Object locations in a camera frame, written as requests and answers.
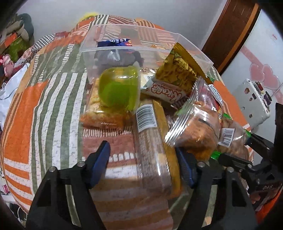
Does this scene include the grey stuffed toy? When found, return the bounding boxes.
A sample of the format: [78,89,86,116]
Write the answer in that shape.
[1,13,34,43]

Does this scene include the brown wooden door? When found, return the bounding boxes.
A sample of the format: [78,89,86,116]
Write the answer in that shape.
[202,1,261,74]

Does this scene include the long biscuit sleeve pack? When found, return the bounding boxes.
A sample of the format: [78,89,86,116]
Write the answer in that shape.
[133,98,181,199]

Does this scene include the green jelly cup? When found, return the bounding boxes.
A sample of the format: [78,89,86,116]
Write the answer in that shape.
[98,66,140,113]

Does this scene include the blue snack packet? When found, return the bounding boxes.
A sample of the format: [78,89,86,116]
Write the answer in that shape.
[97,38,132,47]

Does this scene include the clear pack fried crackers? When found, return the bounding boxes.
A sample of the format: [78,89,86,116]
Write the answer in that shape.
[211,114,250,160]

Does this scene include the pink heart wall sticker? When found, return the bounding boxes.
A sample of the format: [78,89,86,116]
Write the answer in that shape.
[240,45,282,104]

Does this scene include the white plastic bag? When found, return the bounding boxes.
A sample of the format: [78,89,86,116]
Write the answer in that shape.
[0,63,30,130]

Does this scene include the clear pack orange snacks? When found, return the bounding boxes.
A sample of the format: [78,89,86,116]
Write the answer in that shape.
[164,77,223,162]

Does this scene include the yellow snack packet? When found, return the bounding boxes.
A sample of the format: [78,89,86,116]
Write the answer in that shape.
[155,43,212,94]

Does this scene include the toasted bread slices pack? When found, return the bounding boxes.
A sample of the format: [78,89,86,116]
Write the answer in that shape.
[80,78,134,129]

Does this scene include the patchwork striped bed quilt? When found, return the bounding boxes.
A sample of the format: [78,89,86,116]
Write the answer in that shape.
[1,14,250,229]

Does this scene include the white red snack packet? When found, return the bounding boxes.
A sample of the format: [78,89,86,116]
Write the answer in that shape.
[140,68,188,104]

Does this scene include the clear plastic storage bin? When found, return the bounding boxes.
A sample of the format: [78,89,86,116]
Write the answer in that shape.
[80,24,213,82]

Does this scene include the pink plush toy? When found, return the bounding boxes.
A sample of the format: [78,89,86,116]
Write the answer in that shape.
[1,54,14,78]

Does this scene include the yellow pillow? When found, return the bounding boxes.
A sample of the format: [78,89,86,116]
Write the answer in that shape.
[79,12,99,22]

